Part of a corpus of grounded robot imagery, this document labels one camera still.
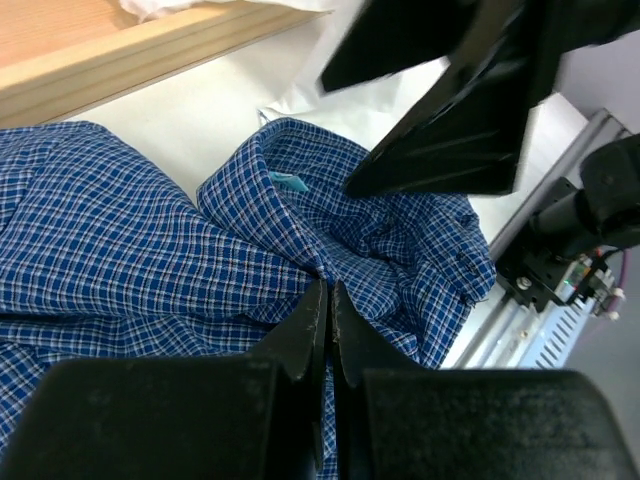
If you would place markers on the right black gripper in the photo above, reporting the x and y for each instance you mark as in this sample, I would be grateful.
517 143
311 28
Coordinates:
552 28

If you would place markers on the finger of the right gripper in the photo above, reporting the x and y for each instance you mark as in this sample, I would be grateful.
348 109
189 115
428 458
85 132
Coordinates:
390 36
465 134

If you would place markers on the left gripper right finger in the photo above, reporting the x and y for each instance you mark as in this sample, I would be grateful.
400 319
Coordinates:
398 420

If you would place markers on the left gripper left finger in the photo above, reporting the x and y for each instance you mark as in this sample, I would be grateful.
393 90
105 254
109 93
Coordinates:
252 416

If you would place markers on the blue checked shirt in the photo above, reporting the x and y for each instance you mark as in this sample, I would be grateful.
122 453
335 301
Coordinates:
104 257

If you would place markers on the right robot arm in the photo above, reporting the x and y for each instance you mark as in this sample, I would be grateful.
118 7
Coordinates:
465 134

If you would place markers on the white shirt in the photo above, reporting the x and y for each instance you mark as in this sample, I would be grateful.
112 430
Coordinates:
363 113

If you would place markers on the wooden clothes rack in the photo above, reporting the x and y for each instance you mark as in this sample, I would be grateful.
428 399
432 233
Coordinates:
60 57

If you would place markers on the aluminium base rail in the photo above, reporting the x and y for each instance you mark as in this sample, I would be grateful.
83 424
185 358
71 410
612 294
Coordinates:
576 205

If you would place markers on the grey slotted cable duct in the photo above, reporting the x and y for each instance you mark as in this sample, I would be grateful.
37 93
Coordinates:
530 340

